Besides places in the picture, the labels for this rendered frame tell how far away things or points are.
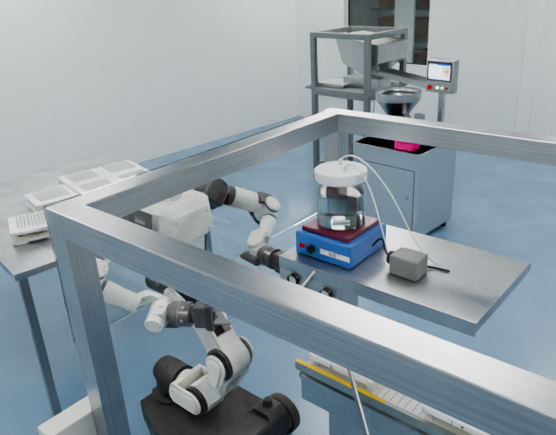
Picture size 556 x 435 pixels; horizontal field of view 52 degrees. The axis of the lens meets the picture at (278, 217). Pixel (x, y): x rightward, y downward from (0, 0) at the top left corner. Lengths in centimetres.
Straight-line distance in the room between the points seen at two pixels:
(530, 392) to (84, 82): 632
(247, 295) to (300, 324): 10
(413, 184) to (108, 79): 381
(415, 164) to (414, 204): 32
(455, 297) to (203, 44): 636
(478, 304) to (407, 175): 301
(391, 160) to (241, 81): 390
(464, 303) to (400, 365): 83
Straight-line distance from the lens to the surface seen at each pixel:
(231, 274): 89
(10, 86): 643
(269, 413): 277
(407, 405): 188
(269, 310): 83
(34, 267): 291
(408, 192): 453
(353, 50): 560
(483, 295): 159
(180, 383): 281
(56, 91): 661
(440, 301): 154
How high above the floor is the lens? 207
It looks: 23 degrees down
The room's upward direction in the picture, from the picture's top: 3 degrees counter-clockwise
